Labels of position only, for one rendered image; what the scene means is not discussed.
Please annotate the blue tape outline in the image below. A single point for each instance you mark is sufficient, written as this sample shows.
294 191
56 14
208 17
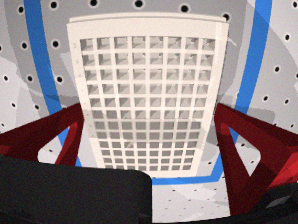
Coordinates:
256 49

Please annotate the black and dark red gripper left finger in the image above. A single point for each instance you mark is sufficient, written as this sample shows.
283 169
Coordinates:
24 142

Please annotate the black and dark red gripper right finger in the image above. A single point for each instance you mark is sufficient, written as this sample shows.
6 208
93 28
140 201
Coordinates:
278 164

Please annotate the grey flat base plate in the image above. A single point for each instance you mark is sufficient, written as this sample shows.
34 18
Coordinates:
275 97

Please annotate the white well plate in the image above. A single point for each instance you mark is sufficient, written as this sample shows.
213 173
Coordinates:
148 128

